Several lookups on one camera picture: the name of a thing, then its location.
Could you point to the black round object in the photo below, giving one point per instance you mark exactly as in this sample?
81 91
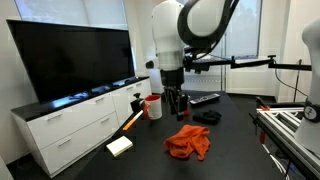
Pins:
207 117

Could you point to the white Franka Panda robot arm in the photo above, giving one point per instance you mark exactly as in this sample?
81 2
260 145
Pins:
170 40

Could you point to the orange towel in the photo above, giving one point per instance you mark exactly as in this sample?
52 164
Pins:
188 141

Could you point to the white mug red interior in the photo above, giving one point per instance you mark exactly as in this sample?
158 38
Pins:
155 107

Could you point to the long flat white stick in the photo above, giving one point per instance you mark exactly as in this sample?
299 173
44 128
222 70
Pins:
132 120

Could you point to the red black clamp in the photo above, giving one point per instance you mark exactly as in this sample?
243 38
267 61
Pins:
263 104

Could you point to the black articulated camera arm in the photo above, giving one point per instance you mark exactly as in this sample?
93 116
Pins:
253 62

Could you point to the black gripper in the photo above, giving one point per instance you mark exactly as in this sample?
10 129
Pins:
172 80

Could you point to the white cabinet black top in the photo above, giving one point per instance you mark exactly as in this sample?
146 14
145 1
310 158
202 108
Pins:
76 126

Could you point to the black table clamp mount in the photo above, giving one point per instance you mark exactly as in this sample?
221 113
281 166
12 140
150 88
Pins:
136 104

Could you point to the white rectangular foam block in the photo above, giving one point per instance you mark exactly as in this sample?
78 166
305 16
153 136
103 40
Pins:
119 146

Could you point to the white cabinet drawer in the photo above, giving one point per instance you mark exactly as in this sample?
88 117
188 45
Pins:
71 120
80 143

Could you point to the black flat screen television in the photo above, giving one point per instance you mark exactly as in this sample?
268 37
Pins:
73 60

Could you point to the black vertical rod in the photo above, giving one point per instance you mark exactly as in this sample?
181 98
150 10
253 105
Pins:
297 83

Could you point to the aluminium extrusion frame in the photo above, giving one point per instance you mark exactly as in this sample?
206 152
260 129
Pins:
286 133

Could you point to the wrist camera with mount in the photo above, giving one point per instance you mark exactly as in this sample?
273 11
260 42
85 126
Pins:
151 64

